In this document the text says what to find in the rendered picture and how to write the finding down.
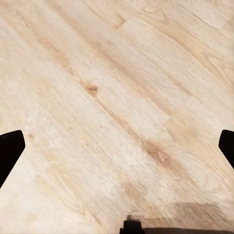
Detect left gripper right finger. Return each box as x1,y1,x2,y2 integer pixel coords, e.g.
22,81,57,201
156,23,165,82
218,130,234,169

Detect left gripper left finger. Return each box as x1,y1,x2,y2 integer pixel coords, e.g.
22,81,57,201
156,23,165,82
0,130,25,188

